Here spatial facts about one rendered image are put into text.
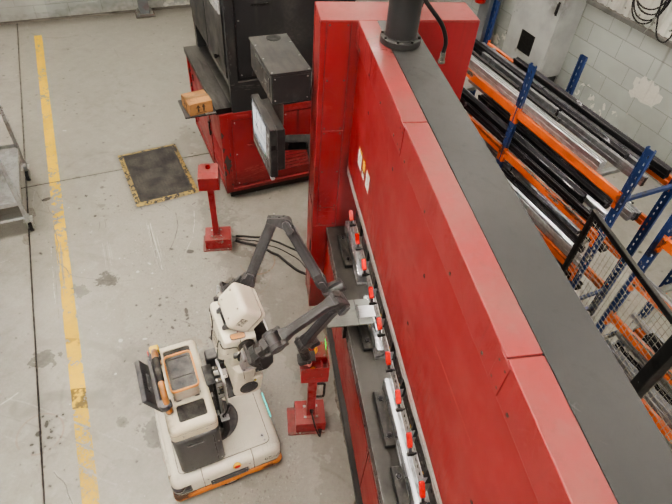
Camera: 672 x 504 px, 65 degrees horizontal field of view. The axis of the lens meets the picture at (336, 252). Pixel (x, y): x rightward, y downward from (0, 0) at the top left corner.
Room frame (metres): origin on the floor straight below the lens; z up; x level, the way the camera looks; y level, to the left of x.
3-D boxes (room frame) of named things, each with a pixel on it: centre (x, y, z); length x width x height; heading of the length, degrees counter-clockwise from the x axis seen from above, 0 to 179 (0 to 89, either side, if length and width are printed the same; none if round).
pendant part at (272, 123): (2.94, 0.51, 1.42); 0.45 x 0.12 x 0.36; 24
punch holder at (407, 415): (1.14, -0.41, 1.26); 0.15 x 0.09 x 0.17; 12
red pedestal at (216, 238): (3.30, 1.06, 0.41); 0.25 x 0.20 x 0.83; 102
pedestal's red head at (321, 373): (1.69, 0.07, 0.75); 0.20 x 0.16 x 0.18; 10
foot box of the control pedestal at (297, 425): (1.69, 0.10, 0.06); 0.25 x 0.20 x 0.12; 100
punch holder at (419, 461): (0.94, -0.45, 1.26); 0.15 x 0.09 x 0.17; 12
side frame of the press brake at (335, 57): (2.89, -0.21, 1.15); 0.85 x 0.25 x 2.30; 102
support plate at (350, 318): (1.86, -0.10, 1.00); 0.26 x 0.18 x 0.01; 102
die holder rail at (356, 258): (2.43, -0.13, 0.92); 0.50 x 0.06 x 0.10; 12
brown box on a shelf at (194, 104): (3.91, 1.28, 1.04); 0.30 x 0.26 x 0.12; 27
